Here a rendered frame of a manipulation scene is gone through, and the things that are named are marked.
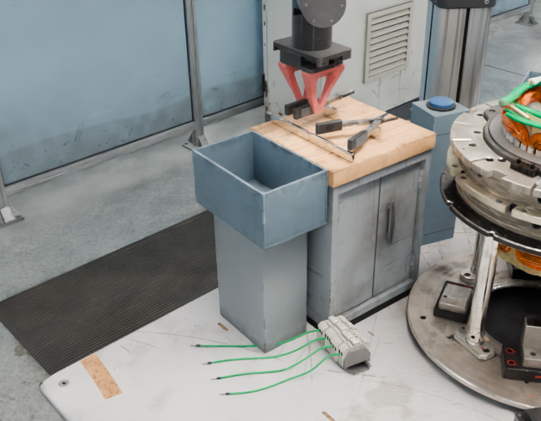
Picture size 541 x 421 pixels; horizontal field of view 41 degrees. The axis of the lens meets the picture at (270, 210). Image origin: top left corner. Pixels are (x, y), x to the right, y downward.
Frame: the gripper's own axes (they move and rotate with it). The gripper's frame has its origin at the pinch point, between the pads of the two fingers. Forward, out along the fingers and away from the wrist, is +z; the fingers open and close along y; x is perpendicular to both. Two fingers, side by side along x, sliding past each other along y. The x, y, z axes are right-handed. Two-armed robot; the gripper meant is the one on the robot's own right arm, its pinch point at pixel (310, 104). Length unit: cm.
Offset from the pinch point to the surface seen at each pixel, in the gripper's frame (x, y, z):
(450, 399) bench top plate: -3.8, 33.8, 31.3
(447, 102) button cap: 26.4, 4.8, 4.9
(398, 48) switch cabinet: 191, -150, 68
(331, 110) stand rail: 3.6, 0.7, 1.7
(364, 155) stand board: -1.6, 13.1, 2.9
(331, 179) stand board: -8.3, 13.7, 4.1
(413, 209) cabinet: 9.6, 13.5, 15.4
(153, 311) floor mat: 20, -98, 109
